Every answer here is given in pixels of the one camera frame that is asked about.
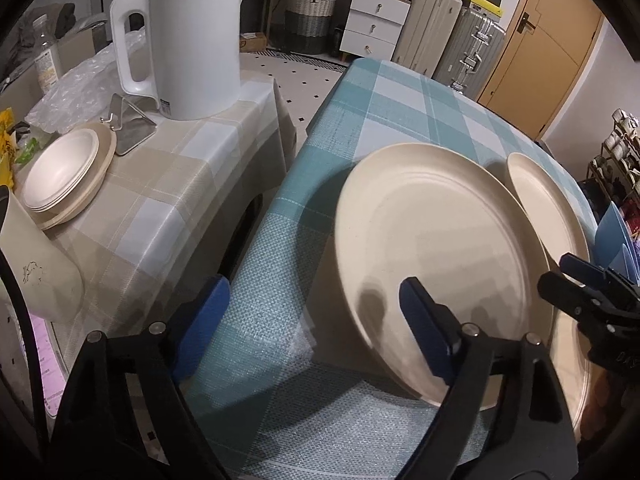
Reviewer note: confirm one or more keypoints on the large cream plate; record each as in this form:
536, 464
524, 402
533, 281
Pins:
420, 210

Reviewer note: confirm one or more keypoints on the silver suitcase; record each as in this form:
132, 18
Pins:
471, 54

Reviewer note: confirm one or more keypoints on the white electric kettle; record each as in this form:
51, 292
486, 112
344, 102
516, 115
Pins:
194, 54

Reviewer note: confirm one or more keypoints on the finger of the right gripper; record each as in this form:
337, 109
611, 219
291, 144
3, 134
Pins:
580, 270
581, 301

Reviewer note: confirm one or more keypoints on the woven laundry basket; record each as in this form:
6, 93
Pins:
307, 24

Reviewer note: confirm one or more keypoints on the clear plastic wrap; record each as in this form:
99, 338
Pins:
82, 95

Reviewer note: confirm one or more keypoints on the metal triangular clip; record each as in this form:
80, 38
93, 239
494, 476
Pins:
129, 123

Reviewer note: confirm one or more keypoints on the wooden door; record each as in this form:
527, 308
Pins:
549, 44

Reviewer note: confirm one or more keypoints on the large blue bowl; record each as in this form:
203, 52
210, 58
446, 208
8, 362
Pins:
613, 248

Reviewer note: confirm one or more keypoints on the cream ceramic mug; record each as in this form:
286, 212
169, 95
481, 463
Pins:
49, 281

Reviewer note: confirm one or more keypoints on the white drawer cabinet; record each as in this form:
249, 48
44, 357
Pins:
373, 28

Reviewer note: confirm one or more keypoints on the beige checked tablecloth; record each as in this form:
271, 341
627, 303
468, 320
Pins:
165, 213

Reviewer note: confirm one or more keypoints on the wooden shoe rack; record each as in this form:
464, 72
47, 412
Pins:
613, 174

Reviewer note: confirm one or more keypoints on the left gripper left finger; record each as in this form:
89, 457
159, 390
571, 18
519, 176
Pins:
194, 324

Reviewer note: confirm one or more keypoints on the clear plastic bottle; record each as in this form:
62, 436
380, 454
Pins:
46, 58

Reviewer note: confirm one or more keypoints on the beige suitcase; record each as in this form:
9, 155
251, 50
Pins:
425, 34

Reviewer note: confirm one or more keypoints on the small cream plate stack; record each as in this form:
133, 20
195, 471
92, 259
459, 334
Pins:
59, 168

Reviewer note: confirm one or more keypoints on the round wooden board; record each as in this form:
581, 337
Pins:
83, 193

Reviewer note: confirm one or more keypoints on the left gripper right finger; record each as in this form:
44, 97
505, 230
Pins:
434, 327

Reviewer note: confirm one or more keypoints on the teal checked tablecloth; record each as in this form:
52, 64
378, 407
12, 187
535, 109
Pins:
313, 373

